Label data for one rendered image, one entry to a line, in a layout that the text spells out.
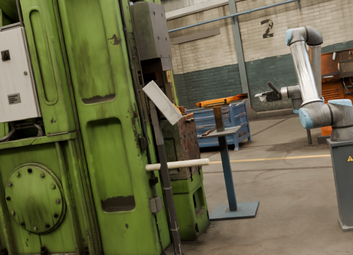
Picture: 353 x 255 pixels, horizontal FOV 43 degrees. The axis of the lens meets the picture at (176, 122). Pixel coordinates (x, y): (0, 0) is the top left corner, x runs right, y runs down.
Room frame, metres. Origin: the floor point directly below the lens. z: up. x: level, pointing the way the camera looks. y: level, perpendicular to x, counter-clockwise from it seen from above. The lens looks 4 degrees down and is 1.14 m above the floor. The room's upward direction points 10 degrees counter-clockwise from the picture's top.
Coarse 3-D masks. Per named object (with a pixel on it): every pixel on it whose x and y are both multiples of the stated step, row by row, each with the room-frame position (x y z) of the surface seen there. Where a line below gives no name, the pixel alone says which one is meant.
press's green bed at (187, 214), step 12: (180, 180) 3.23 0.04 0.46; (192, 180) 3.32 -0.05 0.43; (180, 192) 3.24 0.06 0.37; (192, 192) 3.29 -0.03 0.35; (204, 192) 3.54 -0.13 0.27; (180, 204) 3.25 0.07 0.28; (192, 204) 3.25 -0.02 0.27; (204, 204) 3.50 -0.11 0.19; (180, 216) 3.26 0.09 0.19; (192, 216) 3.23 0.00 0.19; (204, 216) 3.45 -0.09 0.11; (180, 228) 3.26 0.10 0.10; (192, 228) 3.23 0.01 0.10; (204, 228) 3.40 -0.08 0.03; (192, 240) 3.23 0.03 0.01
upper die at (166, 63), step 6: (144, 60) 3.31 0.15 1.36; (150, 60) 3.29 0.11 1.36; (156, 60) 3.28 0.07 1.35; (162, 60) 3.29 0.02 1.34; (168, 60) 3.40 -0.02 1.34; (144, 66) 3.31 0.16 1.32; (150, 66) 3.30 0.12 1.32; (156, 66) 3.28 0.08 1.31; (162, 66) 3.27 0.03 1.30; (168, 66) 3.38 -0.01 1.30; (144, 72) 3.32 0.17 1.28; (150, 72) 3.30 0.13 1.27; (156, 72) 3.36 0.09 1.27
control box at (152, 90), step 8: (152, 80) 2.64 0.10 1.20; (144, 88) 2.63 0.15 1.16; (152, 88) 2.63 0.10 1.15; (152, 96) 2.63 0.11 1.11; (160, 96) 2.64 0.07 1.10; (160, 104) 2.64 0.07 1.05; (168, 104) 2.64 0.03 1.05; (168, 112) 2.64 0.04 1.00; (176, 112) 2.64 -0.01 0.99; (168, 120) 2.83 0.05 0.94; (176, 120) 2.64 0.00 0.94
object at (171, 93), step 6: (150, 0) 3.65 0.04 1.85; (156, 0) 3.75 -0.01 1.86; (162, 72) 3.64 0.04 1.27; (162, 78) 3.65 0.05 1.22; (144, 84) 3.71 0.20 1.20; (162, 84) 3.65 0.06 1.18; (168, 84) 3.71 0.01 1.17; (174, 84) 3.86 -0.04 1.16; (162, 90) 3.65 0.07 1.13; (168, 90) 3.68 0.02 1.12; (174, 90) 3.84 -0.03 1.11; (168, 96) 3.66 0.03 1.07; (174, 96) 3.82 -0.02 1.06; (174, 102) 3.78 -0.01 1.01
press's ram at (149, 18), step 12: (132, 12) 3.26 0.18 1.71; (144, 12) 3.23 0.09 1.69; (156, 12) 3.32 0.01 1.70; (144, 24) 3.24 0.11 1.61; (156, 24) 3.29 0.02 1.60; (144, 36) 3.24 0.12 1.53; (156, 36) 3.25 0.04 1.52; (168, 36) 3.48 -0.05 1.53; (144, 48) 3.25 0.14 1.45; (156, 48) 3.22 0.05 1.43; (168, 48) 3.44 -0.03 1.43
